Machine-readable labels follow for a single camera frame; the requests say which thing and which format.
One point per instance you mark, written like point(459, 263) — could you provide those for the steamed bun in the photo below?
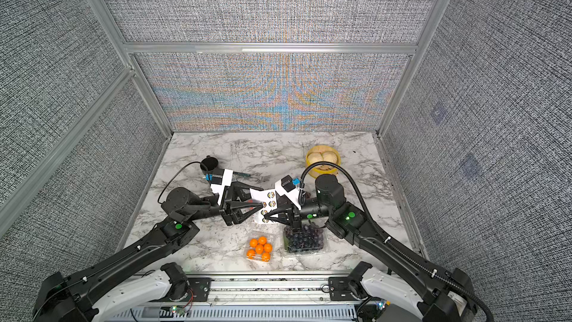
point(314, 157)
point(330, 156)

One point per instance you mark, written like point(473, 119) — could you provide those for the left steamed bun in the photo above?
point(314, 157)

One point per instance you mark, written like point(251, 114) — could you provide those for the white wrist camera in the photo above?
point(219, 180)
point(287, 189)

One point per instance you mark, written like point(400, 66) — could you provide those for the clear box of oranges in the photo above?
point(260, 247)

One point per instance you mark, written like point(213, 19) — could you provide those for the black metal cup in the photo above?
point(209, 164)

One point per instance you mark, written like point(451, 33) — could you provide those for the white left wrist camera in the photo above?
point(219, 180)

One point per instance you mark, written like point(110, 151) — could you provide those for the clear box of blueberries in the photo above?
point(304, 240)

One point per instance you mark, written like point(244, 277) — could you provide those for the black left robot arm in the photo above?
point(106, 288)

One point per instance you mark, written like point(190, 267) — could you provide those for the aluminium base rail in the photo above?
point(262, 296)

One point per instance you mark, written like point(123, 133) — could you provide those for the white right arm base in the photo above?
point(378, 284)

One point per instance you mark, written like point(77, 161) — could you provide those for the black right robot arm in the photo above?
point(422, 288)

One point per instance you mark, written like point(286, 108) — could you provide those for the yellow bamboo steamer basket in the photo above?
point(322, 169)

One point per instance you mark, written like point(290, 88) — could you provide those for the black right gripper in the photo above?
point(292, 211)

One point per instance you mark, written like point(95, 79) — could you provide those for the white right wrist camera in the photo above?
point(287, 189)

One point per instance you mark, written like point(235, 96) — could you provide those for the white fruit sticker sheet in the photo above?
point(268, 199)

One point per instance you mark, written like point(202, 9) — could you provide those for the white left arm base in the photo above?
point(170, 281)

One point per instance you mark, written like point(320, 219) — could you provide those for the right steamed bun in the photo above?
point(330, 156)

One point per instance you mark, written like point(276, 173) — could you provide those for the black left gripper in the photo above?
point(232, 215)

